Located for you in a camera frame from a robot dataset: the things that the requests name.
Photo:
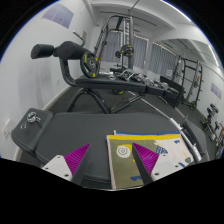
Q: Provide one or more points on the black power rack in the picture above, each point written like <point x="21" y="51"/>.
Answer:
<point x="196" y="80"/>

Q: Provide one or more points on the black yellow exercise machine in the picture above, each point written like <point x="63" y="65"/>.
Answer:
<point x="211" y="123"/>

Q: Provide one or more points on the small brown wall board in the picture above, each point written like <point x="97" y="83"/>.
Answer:
<point x="84" y="36"/>

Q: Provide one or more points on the purple poster pair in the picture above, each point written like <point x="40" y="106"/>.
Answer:
<point x="216" y="90"/>

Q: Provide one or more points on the small black yellow weight plate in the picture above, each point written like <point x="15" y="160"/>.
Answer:
<point x="126" y="50"/>

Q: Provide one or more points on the purple wall poster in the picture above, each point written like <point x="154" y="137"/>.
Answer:
<point x="58" y="15"/>

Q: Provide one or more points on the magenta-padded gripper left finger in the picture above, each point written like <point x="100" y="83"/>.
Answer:
<point x="75" y="160"/>

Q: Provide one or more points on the metal key bunch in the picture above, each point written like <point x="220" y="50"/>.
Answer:
<point x="31" y="117"/>

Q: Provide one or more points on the black padded workout bench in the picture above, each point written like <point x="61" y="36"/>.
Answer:
<point x="83" y="130"/>

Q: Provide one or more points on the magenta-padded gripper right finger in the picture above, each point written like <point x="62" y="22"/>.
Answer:
<point x="148" y="160"/>

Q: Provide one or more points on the black box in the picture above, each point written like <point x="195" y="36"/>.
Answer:
<point x="171" y="95"/>

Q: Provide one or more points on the white wall socket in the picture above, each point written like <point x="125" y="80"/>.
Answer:
<point x="6" y="130"/>

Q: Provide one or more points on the silver barbell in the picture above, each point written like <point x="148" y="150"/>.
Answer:
<point x="190" y="143"/>

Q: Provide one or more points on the black roller-pad weight bench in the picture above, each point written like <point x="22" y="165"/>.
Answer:
<point x="110" y="83"/>

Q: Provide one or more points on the black yellow-marked weight plate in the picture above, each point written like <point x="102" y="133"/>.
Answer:
<point x="89" y="65"/>

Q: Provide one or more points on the grey window curtain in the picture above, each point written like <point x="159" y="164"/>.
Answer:
<point x="140" y="50"/>
<point x="163" y="60"/>

